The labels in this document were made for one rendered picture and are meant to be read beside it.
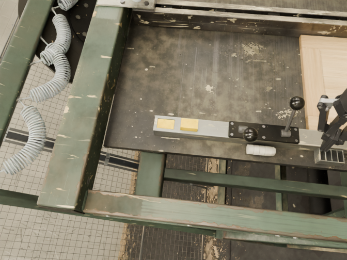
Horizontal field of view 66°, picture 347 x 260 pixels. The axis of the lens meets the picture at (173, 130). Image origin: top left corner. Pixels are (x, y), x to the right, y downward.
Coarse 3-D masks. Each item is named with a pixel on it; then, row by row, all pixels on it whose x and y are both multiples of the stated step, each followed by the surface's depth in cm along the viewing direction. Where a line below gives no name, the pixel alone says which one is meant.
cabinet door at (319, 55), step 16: (304, 48) 92; (320, 48) 92; (336, 48) 92; (304, 64) 90; (320, 64) 90; (336, 64) 90; (304, 80) 88; (320, 80) 87; (336, 80) 87; (304, 96) 86; (320, 96) 85; (336, 112) 83
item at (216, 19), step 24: (120, 0) 89; (144, 0) 90; (168, 0) 95; (144, 24) 99; (168, 24) 97; (192, 24) 96; (216, 24) 95; (240, 24) 94; (264, 24) 92; (288, 24) 91; (312, 24) 90; (336, 24) 89
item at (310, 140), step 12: (156, 120) 80; (180, 120) 80; (204, 120) 80; (156, 132) 80; (168, 132) 79; (180, 132) 79; (192, 132) 79; (204, 132) 79; (216, 132) 79; (300, 132) 78; (312, 132) 78; (264, 144) 80; (276, 144) 79; (288, 144) 78; (300, 144) 77; (312, 144) 77
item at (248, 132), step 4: (240, 128) 77; (244, 128) 76; (248, 128) 67; (252, 128) 66; (240, 132) 77; (244, 132) 67; (248, 132) 66; (252, 132) 66; (256, 132) 66; (244, 136) 67; (248, 136) 66; (252, 136) 66; (256, 136) 66; (248, 140) 66; (252, 140) 66
